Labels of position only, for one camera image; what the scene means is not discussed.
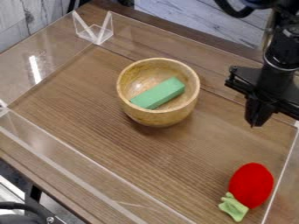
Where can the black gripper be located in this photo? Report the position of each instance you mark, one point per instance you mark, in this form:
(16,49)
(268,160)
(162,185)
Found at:
(271,91)

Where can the red plush strawberry fruit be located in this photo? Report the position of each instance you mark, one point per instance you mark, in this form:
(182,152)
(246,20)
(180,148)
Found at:
(249,187)

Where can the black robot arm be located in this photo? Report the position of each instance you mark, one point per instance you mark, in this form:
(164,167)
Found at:
(281,49)

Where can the green rectangular block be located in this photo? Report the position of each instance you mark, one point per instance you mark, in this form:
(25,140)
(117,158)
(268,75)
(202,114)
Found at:
(158,94)

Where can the wooden bowl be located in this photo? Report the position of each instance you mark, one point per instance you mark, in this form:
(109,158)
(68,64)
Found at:
(142,75)

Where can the clear acrylic front wall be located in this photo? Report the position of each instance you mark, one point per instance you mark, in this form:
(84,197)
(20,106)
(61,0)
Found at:
(98,196)

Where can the clear acrylic corner bracket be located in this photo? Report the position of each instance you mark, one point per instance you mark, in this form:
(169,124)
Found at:
(93,33)

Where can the black table frame leg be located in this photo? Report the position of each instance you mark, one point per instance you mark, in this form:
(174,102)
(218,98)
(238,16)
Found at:
(32,198)

